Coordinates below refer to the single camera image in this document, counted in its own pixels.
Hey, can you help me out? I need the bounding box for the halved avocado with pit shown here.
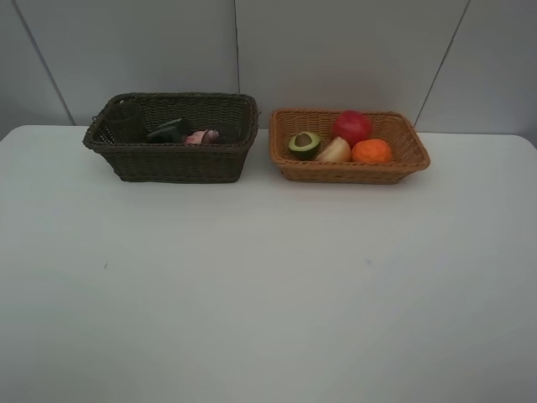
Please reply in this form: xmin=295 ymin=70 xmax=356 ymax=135
xmin=288 ymin=131 xmax=321 ymax=160

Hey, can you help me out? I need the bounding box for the orange yellow peach fruit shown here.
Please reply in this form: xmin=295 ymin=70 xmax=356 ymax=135
xmin=315 ymin=137 xmax=352 ymax=163

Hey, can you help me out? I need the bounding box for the pink small bottle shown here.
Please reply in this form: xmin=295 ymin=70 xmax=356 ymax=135
xmin=185 ymin=129 xmax=220 ymax=145

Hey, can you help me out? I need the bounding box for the red apple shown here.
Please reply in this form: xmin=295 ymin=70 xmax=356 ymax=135
xmin=331 ymin=110 xmax=373 ymax=148

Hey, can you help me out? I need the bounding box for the orange tangerine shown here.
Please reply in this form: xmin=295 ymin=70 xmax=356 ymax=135
xmin=352 ymin=139 xmax=393 ymax=164

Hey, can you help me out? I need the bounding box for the dark green pump bottle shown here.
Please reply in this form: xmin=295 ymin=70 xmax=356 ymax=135
xmin=147 ymin=118 xmax=191 ymax=144

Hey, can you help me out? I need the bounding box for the brown translucent plastic cup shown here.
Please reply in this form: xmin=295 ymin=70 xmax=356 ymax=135
xmin=104 ymin=102 xmax=147 ymax=144

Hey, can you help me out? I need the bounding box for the pink translucent plastic cup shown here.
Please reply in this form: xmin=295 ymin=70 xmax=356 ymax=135
xmin=195 ymin=129 xmax=220 ymax=144

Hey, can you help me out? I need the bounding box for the dark brown wicker basket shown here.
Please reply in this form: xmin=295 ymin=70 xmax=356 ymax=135
xmin=83 ymin=92 xmax=258 ymax=184

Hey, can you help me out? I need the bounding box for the light orange wicker basket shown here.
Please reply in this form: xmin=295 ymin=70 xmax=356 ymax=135
xmin=268 ymin=107 xmax=430 ymax=185

